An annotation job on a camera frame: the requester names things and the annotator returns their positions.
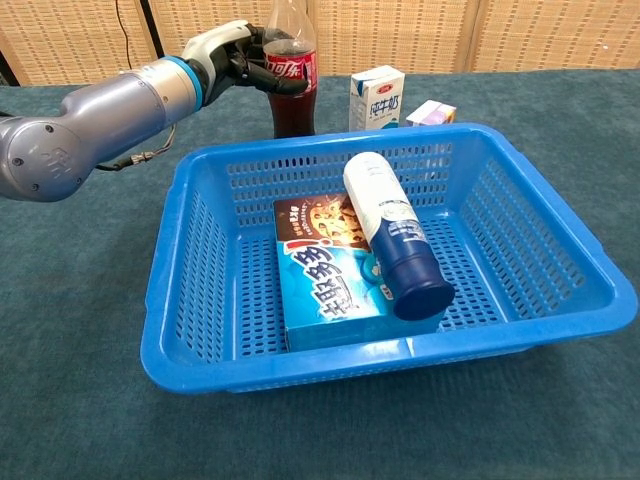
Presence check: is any blue snack box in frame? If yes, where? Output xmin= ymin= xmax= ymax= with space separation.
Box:
xmin=273 ymin=193 xmax=444 ymax=353

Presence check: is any blue plastic basket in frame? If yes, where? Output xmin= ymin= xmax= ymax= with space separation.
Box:
xmin=139 ymin=122 xmax=634 ymax=396

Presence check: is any teal table cloth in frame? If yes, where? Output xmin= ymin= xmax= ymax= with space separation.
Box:
xmin=0 ymin=68 xmax=640 ymax=480

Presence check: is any thin black hanging cable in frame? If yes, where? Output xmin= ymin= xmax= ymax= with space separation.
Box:
xmin=115 ymin=0 xmax=134 ymax=74

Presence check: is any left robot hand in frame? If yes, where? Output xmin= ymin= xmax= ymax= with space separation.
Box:
xmin=180 ymin=19 xmax=310 ymax=109

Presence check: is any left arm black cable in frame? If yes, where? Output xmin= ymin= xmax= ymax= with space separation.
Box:
xmin=94 ymin=122 xmax=177 ymax=173

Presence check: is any blue-capped white bottle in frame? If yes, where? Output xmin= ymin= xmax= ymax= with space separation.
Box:
xmin=342 ymin=151 xmax=456 ymax=322

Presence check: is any black tripod pole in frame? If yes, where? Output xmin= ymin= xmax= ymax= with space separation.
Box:
xmin=138 ymin=0 xmax=166 ymax=60

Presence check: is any small purple drink carton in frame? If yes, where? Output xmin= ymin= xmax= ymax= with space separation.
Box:
xmin=405 ymin=99 xmax=459 ymax=127

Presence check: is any red-capped cola bottle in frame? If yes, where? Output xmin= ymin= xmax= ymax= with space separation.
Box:
xmin=263 ymin=0 xmax=319 ymax=140

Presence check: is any white milk carton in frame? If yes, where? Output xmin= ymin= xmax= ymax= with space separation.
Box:
xmin=348 ymin=65 xmax=406 ymax=132

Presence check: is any bamboo folding screen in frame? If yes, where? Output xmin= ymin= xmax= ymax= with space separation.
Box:
xmin=0 ymin=0 xmax=640 ymax=87

